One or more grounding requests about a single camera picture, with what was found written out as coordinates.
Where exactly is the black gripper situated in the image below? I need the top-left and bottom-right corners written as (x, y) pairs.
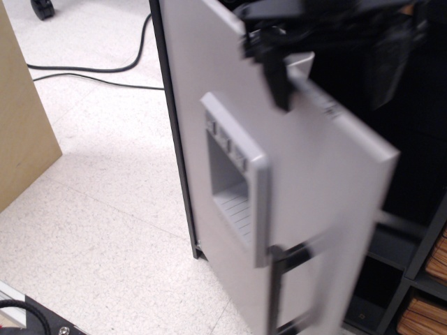
top-left (233, 1), bottom-right (429, 112)

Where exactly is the grey toy fridge door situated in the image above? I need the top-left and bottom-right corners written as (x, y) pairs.
top-left (154, 1), bottom-right (398, 334)

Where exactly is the dark grey fridge cabinet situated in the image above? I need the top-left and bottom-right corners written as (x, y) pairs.
top-left (150, 1), bottom-right (446, 334)

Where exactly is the grey ice dispenser panel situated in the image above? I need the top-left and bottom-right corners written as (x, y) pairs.
top-left (200, 92), bottom-right (270, 268)

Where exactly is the upper wicker basket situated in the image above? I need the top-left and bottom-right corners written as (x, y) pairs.
top-left (425, 225), bottom-right (447, 285)

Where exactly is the black caster wheel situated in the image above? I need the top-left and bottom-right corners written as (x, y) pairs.
top-left (30, 0), bottom-right (55, 21)

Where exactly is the light brown wooden panel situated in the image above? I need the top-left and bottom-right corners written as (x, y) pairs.
top-left (1, 4), bottom-right (62, 210)

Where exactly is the thick black floor cable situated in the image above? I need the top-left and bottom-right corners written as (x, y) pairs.
top-left (26, 13), bottom-right (153, 73)

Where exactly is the black cylindrical door handle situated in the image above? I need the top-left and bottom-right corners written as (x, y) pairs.
top-left (267, 243), bottom-right (314, 334)

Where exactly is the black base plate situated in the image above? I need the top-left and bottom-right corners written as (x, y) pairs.
top-left (24, 295), bottom-right (88, 335)

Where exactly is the black braided cable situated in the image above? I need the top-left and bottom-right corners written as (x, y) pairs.
top-left (0, 299), bottom-right (59, 335)

